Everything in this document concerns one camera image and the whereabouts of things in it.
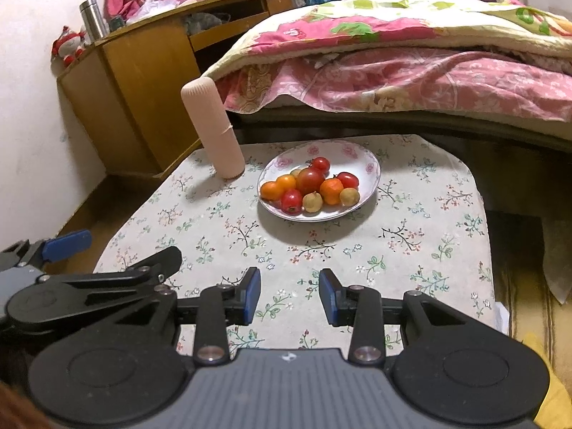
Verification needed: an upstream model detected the yellow cloth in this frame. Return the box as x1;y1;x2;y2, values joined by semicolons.
521;333;572;429

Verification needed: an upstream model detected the wooden cabinet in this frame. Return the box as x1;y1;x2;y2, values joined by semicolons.
56;0;294;181

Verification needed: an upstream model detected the dark bed frame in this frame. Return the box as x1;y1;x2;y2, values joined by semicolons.
230;106;572;153

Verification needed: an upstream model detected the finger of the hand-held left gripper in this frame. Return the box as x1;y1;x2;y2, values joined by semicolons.
38;246;183;307
0;230;93;274

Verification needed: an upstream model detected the grey cloth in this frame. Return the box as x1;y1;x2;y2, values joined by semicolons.
182;11;232;35

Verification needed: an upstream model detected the red santa figurine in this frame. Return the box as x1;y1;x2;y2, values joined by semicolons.
51;25;88;69

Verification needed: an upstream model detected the pink cylindrical bottle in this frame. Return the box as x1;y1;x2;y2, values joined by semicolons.
181;77;246;180

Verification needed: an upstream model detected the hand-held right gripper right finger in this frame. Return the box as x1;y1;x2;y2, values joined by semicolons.
319;268;475;366

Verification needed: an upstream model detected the steel thermos flask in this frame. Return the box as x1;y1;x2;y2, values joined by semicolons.
79;0;109;45

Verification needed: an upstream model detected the clear plastic bag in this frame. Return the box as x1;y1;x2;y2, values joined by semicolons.
127;0;191;23

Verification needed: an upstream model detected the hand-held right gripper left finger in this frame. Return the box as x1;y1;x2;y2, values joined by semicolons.
120;267;262;366

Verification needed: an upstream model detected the white plate with pink print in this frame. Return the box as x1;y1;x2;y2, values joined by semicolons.
257;140;382;223

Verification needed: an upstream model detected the floral quilt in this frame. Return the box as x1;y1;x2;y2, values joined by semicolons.
201;0;572;82

